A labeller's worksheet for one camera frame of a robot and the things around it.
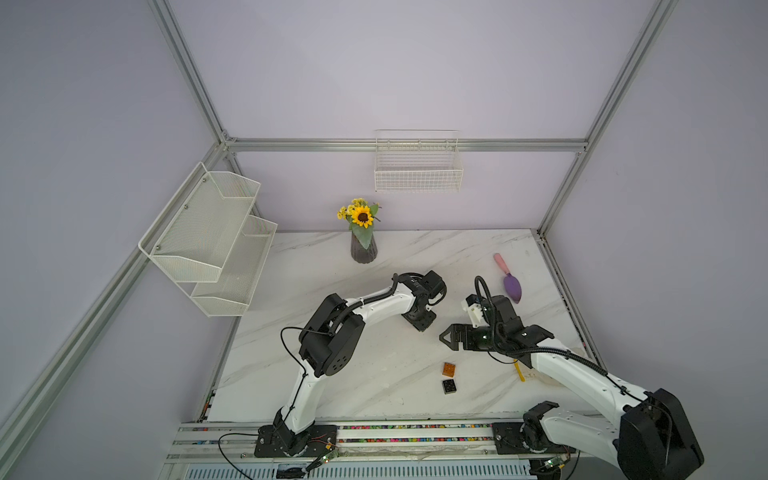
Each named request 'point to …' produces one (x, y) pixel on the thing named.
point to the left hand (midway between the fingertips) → (416, 322)
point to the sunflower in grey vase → (360, 216)
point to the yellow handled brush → (520, 374)
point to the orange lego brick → (448, 369)
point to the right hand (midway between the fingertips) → (454, 341)
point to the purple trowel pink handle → (510, 282)
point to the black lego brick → (449, 386)
